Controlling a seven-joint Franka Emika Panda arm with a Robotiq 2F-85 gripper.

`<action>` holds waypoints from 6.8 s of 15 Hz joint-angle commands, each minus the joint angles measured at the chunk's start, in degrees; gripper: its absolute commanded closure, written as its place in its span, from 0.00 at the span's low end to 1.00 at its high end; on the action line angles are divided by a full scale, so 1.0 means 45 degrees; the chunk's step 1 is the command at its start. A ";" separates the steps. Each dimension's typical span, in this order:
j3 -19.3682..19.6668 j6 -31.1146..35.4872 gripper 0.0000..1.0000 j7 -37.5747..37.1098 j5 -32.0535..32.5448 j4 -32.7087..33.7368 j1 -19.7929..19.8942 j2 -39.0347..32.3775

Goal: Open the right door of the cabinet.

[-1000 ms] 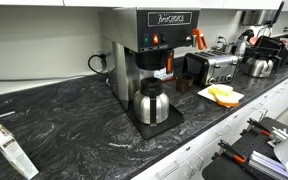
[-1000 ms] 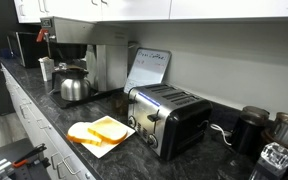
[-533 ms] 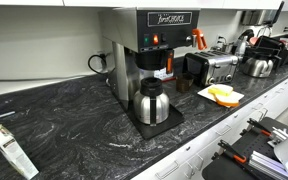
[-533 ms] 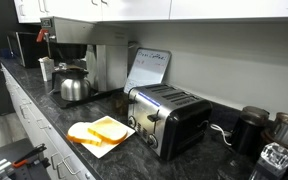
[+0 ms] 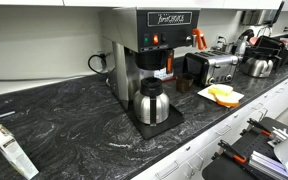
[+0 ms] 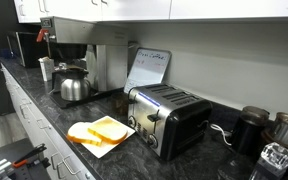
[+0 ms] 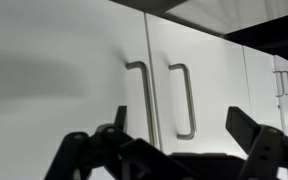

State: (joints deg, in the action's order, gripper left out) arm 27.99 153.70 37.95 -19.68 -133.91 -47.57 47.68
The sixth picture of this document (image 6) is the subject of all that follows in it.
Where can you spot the grey lower drawer cabinet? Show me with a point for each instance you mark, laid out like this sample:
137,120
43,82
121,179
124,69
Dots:
34,123

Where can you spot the wide white cabinet door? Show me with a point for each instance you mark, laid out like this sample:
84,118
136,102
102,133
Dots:
234,8

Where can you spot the narrow white cabinet door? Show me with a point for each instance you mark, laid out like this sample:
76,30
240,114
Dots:
29,11

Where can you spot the small whiteboard with writing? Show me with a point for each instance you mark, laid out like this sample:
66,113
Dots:
149,68

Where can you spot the dark glass jar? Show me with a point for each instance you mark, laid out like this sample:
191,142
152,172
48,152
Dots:
120,105

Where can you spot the silver and black toaster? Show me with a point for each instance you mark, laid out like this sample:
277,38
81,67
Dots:
170,116

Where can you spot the stainless steel coffee maker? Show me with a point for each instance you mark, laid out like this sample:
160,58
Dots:
110,66

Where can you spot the golden toasted bread slice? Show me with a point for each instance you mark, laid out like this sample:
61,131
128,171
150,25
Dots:
107,130

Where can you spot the stainless steel coffee carafe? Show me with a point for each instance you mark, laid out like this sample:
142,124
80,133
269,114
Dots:
74,88

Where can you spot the white square plate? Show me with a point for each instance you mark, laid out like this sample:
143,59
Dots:
100,150

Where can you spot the pale white bread slice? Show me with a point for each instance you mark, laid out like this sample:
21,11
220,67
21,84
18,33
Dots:
79,132

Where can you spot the black canister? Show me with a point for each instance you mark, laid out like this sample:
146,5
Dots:
249,133

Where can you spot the black microwave oven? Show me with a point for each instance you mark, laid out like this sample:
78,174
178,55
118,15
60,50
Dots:
30,50

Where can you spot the black tool with orange grip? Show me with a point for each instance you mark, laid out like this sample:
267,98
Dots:
27,156

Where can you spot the small blue object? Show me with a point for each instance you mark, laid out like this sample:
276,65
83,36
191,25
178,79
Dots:
5,54

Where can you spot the black work cart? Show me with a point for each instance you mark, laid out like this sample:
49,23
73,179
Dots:
7,151

